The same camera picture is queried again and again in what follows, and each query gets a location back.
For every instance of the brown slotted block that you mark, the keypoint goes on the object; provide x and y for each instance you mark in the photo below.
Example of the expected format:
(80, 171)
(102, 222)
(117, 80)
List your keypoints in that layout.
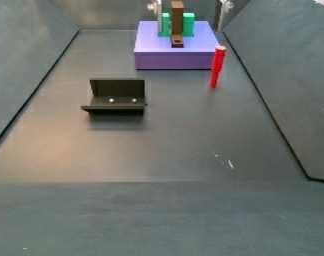
(177, 24)

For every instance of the green block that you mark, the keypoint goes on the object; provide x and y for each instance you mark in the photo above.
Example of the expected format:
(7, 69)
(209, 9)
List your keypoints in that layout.
(188, 31)

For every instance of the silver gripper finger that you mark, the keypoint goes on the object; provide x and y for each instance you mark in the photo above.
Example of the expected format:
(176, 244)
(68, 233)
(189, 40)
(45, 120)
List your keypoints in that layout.
(156, 7)
(227, 5)

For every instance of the purple base board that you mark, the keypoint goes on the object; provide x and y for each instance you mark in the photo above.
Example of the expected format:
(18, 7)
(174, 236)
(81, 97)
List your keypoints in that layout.
(156, 55)

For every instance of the black angle bracket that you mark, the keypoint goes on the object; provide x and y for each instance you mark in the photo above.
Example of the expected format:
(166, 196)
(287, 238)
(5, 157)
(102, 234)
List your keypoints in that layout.
(117, 95)

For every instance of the red cylindrical peg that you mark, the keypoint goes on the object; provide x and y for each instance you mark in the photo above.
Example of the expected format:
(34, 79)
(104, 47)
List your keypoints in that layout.
(217, 64)

